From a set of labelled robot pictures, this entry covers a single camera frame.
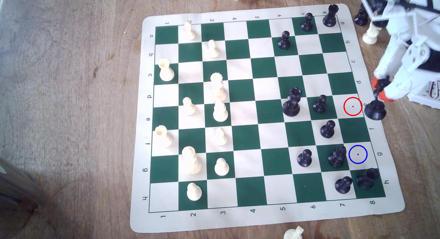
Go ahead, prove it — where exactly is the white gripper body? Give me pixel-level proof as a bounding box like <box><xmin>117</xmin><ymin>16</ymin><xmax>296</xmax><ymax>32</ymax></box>
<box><xmin>400</xmin><ymin>26</ymin><xmax>440</xmax><ymax>80</ymax></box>

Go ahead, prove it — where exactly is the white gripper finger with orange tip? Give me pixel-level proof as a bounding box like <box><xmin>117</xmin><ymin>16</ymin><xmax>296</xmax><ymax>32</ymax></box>
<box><xmin>371</xmin><ymin>39</ymin><xmax>405</xmax><ymax>89</ymax></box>
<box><xmin>382</xmin><ymin>59</ymin><xmax>429</xmax><ymax>103</ymax></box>

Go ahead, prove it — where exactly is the black king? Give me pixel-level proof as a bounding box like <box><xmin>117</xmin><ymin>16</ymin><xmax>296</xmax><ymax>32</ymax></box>
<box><xmin>364</xmin><ymin>76</ymin><xmax>392</xmax><ymax>121</ymax></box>

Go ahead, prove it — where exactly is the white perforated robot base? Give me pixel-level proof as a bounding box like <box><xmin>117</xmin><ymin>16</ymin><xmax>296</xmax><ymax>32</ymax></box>
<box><xmin>408</xmin><ymin>80</ymin><xmax>440</xmax><ymax>109</ymax></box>

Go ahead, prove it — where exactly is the green white chess mat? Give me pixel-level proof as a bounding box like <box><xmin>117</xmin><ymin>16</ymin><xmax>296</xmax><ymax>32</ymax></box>
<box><xmin>130</xmin><ymin>4</ymin><xmax>405</xmax><ymax>233</ymax></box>

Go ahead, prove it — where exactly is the white knight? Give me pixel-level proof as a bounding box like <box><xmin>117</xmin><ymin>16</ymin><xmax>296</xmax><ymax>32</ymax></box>
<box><xmin>362</xmin><ymin>22</ymin><xmax>381</xmax><ymax>45</ymax></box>
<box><xmin>283</xmin><ymin>226</ymin><xmax>304</xmax><ymax>239</ymax></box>

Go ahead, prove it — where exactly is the black knight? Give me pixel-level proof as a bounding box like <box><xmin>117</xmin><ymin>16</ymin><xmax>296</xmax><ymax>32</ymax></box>
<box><xmin>354</xmin><ymin>3</ymin><xmax>370</xmax><ymax>26</ymax></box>
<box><xmin>327</xmin><ymin>146</ymin><xmax>347</xmax><ymax>168</ymax></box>

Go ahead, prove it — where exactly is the black rook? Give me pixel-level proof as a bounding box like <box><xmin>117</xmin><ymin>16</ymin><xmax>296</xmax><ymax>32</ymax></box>
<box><xmin>356</xmin><ymin>168</ymin><xmax>380</xmax><ymax>191</ymax></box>
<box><xmin>322</xmin><ymin>4</ymin><xmax>339</xmax><ymax>28</ymax></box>

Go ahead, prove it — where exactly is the black pawn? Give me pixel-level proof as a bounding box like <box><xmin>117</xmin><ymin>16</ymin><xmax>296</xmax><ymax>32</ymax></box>
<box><xmin>300</xmin><ymin>13</ymin><xmax>314</xmax><ymax>32</ymax></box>
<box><xmin>297</xmin><ymin>149</ymin><xmax>313</xmax><ymax>168</ymax></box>
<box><xmin>320</xmin><ymin>120</ymin><xmax>336</xmax><ymax>139</ymax></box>
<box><xmin>335</xmin><ymin>176</ymin><xmax>353</xmax><ymax>194</ymax></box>
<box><xmin>312</xmin><ymin>95</ymin><xmax>328</xmax><ymax>114</ymax></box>
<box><xmin>278</xmin><ymin>31</ymin><xmax>291</xmax><ymax>50</ymax></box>

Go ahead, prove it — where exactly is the black queen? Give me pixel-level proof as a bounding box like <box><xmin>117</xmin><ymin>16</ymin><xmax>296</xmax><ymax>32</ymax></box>
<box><xmin>282</xmin><ymin>87</ymin><xmax>303</xmax><ymax>117</ymax></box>

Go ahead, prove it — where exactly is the white queen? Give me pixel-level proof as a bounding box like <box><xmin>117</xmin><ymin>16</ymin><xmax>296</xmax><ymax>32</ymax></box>
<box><xmin>210</xmin><ymin>72</ymin><xmax>227</xmax><ymax>103</ymax></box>

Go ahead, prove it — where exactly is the white pawn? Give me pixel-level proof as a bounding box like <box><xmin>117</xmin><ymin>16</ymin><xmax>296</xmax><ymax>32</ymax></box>
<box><xmin>187</xmin><ymin>183</ymin><xmax>203</xmax><ymax>202</ymax></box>
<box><xmin>183</xmin><ymin>21</ymin><xmax>196</xmax><ymax>41</ymax></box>
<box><xmin>214</xmin><ymin>158</ymin><xmax>230</xmax><ymax>177</ymax></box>
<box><xmin>214</xmin><ymin>127</ymin><xmax>228</xmax><ymax>146</ymax></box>
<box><xmin>207</xmin><ymin>39</ymin><xmax>220</xmax><ymax>59</ymax></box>
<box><xmin>182</xmin><ymin>97</ymin><xmax>196</xmax><ymax>116</ymax></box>

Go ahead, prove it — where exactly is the white bishop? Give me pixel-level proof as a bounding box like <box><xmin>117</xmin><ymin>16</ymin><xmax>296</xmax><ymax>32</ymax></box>
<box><xmin>213</xmin><ymin>99</ymin><xmax>229</xmax><ymax>123</ymax></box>

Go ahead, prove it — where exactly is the white rook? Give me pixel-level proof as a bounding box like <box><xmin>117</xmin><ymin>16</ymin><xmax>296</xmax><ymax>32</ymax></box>
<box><xmin>158</xmin><ymin>59</ymin><xmax>175</xmax><ymax>82</ymax></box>
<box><xmin>154</xmin><ymin>125</ymin><xmax>173</xmax><ymax>148</ymax></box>

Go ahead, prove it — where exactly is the white king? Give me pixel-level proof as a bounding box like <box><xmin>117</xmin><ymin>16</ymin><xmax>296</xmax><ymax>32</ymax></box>
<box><xmin>181</xmin><ymin>146</ymin><xmax>203</xmax><ymax>175</ymax></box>

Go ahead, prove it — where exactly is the grey metal object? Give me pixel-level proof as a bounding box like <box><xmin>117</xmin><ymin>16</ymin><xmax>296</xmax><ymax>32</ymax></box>
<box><xmin>0</xmin><ymin>157</ymin><xmax>47</xmax><ymax>210</ymax></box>

